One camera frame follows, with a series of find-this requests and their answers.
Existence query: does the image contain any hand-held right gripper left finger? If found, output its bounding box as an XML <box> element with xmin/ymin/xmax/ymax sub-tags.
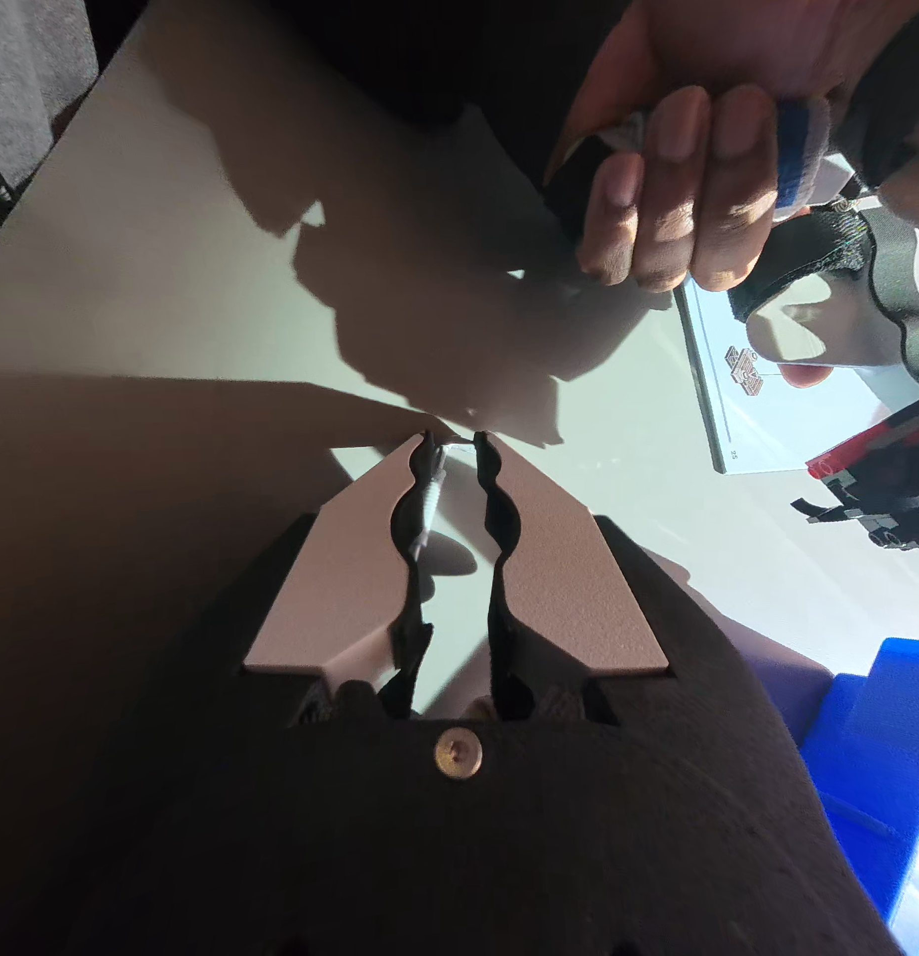
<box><xmin>241</xmin><ymin>430</ymin><xmax>449</xmax><ymax>719</ymax></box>

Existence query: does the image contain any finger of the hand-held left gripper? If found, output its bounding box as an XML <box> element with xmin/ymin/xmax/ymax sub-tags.
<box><xmin>865</xmin><ymin>215</ymin><xmax>919</xmax><ymax>393</ymax></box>

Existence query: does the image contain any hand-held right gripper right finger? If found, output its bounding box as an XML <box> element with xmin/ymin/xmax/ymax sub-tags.
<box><xmin>471</xmin><ymin>430</ymin><xmax>671</xmax><ymax>721</ymax></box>

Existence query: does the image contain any grey toy spring shock piece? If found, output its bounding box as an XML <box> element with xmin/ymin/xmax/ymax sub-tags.
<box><xmin>407</xmin><ymin>441</ymin><xmax>449</xmax><ymax>561</ymax></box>

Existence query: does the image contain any toy brick vehicle model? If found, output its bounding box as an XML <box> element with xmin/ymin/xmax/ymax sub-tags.
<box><xmin>792</xmin><ymin>392</ymin><xmax>919</xmax><ymax>552</ymax></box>

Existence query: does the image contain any person's left forearm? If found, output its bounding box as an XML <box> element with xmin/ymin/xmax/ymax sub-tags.
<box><xmin>265</xmin><ymin>0</ymin><xmax>632</xmax><ymax>195</ymax></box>

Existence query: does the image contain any white desk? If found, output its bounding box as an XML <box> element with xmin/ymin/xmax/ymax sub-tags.
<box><xmin>0</xmin><ymin>0</ymin><xmax>919</xmax><ymax>748</ymax></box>

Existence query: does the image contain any person's left hand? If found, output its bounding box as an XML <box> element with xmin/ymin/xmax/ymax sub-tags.
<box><xmin>545</xmin><ymin>0</ymin><xmax>919</xmax><ymax>294</ymax></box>

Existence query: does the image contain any light blue instruction booklet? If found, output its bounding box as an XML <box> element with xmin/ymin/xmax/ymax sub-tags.
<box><xmin>672</xmin><ymin>280</ymin><xmax>919</xmax><ymax>477</ymax></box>

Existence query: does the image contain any blue plastic bin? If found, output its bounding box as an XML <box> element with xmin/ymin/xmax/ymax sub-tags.
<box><xmin>799</xmin><ymin>637</ymin><xmax>919</xmax><ymax>935</ymax></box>

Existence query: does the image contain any grey fabric clothing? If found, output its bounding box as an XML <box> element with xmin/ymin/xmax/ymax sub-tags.
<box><xmin>0</xmin><ymin>0</ymin><xmax>98</xmax><ymax>195</ymax></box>

